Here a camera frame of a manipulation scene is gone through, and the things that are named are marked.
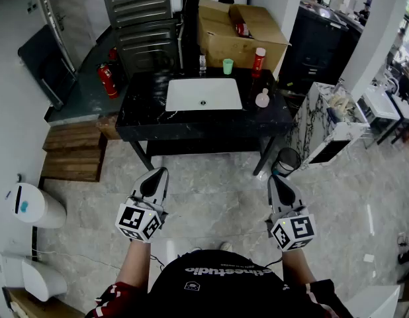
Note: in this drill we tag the black mesh waste basket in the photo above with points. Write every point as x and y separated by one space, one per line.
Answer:
286 162

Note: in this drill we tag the person's right forearm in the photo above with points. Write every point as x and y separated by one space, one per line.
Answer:
295 267

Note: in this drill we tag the white box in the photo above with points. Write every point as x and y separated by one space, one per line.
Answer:
373 303

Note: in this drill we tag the large red fire extinguisher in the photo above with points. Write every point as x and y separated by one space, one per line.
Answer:
107 81

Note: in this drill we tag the person's left forearm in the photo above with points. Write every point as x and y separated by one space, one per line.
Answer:
138 263

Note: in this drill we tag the black cabinet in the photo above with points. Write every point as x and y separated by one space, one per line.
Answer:
313 48

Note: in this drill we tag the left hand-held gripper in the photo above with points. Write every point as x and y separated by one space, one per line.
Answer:
140 222

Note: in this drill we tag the small red fire extinguisher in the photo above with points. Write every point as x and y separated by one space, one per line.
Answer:
112 54

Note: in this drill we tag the large cardboard box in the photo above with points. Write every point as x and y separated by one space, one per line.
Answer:
221 41

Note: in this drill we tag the black metal stand frame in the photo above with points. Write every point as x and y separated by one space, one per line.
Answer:
204 147

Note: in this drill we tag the black panel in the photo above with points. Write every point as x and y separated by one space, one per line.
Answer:
47 65

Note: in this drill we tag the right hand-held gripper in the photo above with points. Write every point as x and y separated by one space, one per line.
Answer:
294 230

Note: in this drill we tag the wooden steps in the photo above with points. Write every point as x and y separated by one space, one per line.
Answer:
73 152

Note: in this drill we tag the white toilet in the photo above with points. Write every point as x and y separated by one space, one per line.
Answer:
39 278

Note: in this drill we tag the red bottle with white cap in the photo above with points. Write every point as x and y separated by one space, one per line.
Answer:
258 61

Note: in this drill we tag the metal door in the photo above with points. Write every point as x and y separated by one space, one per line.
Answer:
63 18

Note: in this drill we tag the white cylindrical trash bin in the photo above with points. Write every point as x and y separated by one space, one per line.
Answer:
35 207

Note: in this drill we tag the person's red striped jacket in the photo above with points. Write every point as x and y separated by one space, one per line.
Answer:
115 300

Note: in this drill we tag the person's black shirt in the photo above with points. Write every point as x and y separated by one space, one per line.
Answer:
224 290

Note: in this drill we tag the white sink basin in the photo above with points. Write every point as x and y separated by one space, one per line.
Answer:
204 91

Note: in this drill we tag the white side table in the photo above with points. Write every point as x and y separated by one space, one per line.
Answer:
381 106

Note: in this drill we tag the red packet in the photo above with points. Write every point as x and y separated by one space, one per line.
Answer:
243 30

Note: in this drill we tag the white marble counter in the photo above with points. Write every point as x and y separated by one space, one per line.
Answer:
337 128

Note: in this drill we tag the small clear glass bottle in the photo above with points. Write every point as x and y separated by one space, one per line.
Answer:
202 63

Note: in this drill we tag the grey ribbed washing machine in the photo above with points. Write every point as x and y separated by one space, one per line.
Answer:
138 2
148 50

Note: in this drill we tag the black marble sink table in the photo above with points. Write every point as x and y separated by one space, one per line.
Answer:
145 114

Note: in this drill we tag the wall outlet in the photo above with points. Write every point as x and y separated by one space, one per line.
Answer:
32 7

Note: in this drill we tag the green plastic cup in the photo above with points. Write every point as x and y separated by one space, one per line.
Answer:
227 67

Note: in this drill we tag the person's white shoe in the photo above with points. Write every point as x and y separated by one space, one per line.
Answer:
226 245

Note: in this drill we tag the clear pink soap bottle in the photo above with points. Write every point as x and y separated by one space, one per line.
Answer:
262 99

